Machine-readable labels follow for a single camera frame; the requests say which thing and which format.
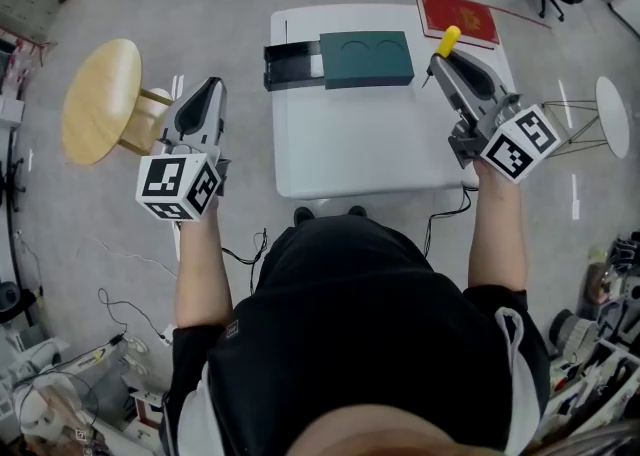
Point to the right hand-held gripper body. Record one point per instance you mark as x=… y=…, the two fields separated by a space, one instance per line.
x=520 y=144

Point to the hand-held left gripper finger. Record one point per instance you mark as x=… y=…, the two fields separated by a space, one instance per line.
x=177 y=124
x=220 y=114

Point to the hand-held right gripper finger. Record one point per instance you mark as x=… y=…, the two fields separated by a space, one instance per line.
x=490 y=76
x=450 y=89

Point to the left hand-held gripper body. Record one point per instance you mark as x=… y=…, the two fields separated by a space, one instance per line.
x=165 y=179

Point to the black tray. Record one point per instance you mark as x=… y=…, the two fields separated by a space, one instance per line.
x=365 y=61

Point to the person's right forearm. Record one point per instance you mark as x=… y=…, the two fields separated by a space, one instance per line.
x=497 y=234

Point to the person's left forearm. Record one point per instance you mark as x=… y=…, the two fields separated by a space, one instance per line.
x=200 y=269

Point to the red book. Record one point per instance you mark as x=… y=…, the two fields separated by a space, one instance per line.
x=460 y=14

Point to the round wooden table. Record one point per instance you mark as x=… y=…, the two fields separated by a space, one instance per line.
x=100 y=99

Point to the white paper piece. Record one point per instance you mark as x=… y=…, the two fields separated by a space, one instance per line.
x=317 y=66

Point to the person's left black shoe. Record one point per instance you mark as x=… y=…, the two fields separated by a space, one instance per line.
x=303 y=215

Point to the person's black shoe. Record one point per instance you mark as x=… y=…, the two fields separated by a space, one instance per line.
x=303 y=215
x=357 y=211

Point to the person's right black shoe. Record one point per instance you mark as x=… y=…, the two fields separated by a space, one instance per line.
x=357 y=211

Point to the white power strip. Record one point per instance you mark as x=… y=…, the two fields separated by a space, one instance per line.
x=166 y=336

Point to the person's black white shirt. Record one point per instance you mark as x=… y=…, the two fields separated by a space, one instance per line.
x=350 y=319

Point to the cluttered white shelf unit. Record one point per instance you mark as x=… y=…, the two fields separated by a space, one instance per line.
x=600 y=369

